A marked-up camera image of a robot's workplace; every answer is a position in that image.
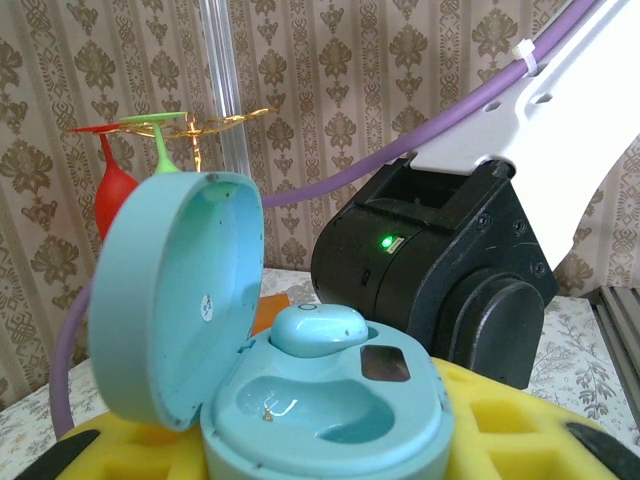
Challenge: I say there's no gold wire glass rack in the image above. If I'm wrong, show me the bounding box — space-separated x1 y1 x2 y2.
117 107 279 174

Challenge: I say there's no green plastic wine glass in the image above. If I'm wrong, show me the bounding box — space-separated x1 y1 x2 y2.
119 110 185 176

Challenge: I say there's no red plastic wine glass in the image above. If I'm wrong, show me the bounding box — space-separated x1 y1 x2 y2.
68 123 141 241

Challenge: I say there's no light blue earbud charging case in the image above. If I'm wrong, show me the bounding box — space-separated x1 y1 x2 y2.
87 172 456 480

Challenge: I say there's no aluminium table side rail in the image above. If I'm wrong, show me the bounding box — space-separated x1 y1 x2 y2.
592 285 640 361

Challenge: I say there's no aluminium frame post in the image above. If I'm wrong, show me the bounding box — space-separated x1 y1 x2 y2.
198 0 251 176

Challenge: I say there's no light blue earbud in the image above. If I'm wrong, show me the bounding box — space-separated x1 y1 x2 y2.
269 303 370 359

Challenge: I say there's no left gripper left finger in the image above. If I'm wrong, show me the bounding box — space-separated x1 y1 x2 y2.
17 412 209 480

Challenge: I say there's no orange wooden rack base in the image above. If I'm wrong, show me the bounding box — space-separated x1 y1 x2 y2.
252 293 292 336

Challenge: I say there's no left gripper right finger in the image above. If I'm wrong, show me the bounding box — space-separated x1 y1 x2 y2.
432 355 640 480

